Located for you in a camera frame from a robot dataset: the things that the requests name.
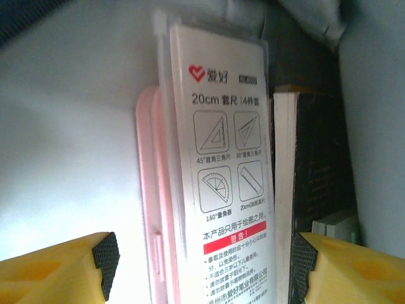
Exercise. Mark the white ruler set package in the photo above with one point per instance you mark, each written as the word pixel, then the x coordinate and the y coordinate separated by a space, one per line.
pixel 221 142

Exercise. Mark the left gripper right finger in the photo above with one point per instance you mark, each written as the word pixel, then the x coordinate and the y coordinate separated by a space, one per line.
pixel 354 275

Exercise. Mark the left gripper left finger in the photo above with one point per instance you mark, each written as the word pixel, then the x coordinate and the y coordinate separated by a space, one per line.
pixel 47 272

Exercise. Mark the pink pencil case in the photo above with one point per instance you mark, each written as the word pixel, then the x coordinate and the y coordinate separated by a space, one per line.
pixel 148 190

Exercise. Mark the black book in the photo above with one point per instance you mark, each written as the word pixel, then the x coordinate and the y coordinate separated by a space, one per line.
pixel 322 158

